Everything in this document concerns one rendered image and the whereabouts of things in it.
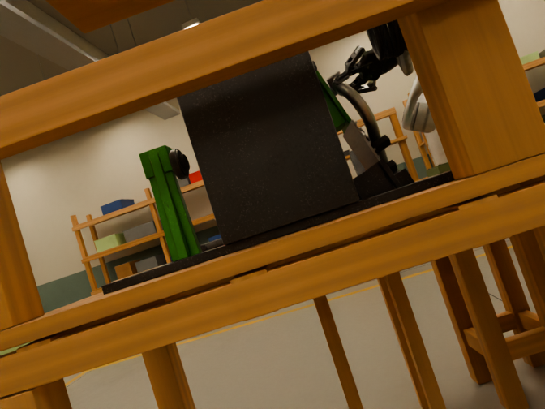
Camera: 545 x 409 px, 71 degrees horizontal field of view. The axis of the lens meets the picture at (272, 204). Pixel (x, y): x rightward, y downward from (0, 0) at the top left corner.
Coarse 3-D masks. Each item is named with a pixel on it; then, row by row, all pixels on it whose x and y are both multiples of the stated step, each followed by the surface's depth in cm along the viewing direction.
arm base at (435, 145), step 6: (432, 132) 154; (426, 138) 159; (432, 138) 155; (438, 138) 154; (432, 144) 156; (438, 144) 154; (432, 150) 156; (438, 150) 154; (432, 156) 158; (438, 156) 155; (444, 156) 153; (438, 162) 155; (444, 162) 153
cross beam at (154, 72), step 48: (288, 0) 64; (336, 0) 63; (384, 0) 63; (432, 0) 64; (144, 48) 65; (192, 48) 65; (240, 48) 64; (288, 48) 65; (48, 96) 66; (96, 96) 66; (144, 96) 65; (0, 144) 67
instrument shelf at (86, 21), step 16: (48, 0) 79; (64, 0) 81; (80, 0) 82; (96, 0) 84; (112, 0) 85; (128, 0) 87; (144, 0) 89; (160, 0) 90; (64, 16) 86; (80, 16) 87; (96, 16) 89; (112, 16) 90; (128, 16) 92
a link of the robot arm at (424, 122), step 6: (420, 96) 137; (420, 102) 121; (426, 102) 132; (420, 108) 119; (426, 108) 119; (420, 114) 119; (426, 114) 118; (420, 120) 119; (426, 120) 119; (432, 120) 118; (414, 126) 121; (420, 126) 120; (426, 126) 120; (432, 126) 119; (426, 132) 123
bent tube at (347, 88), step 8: (328, 80) 101; (336, 88) 100; (344, 88) 97; (352, 88) 96; (344, 96) 98; (352, 96) 95; (360, 96) 95; (352, 104) 96; (360, 104) 94; (360, 112) 94; (368, 112) 94; (368, 120) 95; (368, 128) 96; (376, 128) 96; (376, 136) 98; (384, 152) 103; (384, 160) 105
